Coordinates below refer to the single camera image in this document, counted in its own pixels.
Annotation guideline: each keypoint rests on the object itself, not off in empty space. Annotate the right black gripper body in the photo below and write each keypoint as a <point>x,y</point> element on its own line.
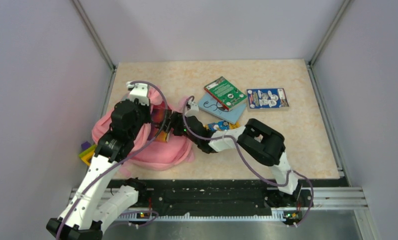
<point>179,129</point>

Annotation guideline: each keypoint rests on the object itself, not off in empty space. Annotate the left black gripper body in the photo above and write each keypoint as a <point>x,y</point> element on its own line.
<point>144,115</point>

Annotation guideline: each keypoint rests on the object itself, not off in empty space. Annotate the pink student backpack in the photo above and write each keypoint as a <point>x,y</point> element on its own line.
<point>159,155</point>

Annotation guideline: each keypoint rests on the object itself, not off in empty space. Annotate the green red-spined book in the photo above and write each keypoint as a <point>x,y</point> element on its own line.
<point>225,93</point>

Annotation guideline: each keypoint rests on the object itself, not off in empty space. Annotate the Jane Eyre dark book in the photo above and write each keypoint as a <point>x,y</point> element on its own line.
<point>158,115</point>

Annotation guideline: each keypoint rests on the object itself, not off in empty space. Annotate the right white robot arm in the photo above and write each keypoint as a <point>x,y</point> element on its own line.
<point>264,144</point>

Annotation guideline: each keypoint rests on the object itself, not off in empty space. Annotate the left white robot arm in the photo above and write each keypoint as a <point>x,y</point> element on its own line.
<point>79,221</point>

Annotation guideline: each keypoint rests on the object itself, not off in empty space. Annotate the light blue book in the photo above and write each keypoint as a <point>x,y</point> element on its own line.
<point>210,105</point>

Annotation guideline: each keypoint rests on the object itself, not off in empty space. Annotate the yellow storey treehouse book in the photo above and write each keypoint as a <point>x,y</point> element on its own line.
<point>221,126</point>

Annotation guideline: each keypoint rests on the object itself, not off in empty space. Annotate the purple block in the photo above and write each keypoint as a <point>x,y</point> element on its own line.
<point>85,145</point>

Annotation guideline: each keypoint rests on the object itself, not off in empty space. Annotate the yellow triangle ruler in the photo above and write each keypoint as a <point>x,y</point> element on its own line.
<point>87,155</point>

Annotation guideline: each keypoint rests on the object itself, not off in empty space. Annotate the blue cartoon book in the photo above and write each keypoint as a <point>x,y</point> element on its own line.
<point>267,98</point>

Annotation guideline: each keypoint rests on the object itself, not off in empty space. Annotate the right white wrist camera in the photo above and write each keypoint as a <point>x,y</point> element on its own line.
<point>191,109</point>

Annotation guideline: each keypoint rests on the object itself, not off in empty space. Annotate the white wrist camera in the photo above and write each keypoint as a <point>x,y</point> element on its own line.
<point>191,109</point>
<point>138,92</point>

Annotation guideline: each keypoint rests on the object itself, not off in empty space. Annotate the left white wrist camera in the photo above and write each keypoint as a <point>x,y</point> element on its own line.
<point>138,92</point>

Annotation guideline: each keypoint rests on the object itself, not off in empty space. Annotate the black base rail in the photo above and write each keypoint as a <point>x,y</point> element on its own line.
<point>217,198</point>

